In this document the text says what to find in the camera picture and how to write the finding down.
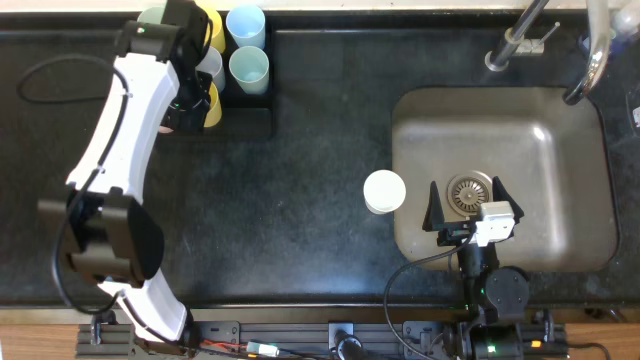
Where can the green cup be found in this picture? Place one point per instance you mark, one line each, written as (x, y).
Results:
(248, 65)
(150, 15)

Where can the steel sink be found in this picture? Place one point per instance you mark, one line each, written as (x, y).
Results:
(550, 150)

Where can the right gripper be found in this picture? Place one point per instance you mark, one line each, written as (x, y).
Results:
(455, 235)

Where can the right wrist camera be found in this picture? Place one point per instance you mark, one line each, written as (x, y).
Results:
(495, 222)

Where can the mounting rail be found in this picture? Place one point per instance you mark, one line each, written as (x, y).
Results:
(290, 332)

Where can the grey cup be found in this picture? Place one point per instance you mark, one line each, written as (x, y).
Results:
(215, 65)

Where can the black tray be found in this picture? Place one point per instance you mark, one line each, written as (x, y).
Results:
(250, 120)

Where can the yellow cup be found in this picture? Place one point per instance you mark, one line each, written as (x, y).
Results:
(214, 107)
(217, 30)

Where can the white cup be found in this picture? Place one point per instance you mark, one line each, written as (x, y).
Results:
(384, 190)

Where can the blue soap bottle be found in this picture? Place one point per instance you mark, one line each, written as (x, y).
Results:
(627, 20)

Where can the steel tap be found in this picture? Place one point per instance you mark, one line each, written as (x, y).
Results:
(505, 47)

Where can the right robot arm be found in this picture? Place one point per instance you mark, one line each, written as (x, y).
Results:
(507, 290)

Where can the blue cup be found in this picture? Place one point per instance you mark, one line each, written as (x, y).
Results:
(242, 22)

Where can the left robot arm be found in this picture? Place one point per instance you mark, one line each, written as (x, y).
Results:
(140, 100)

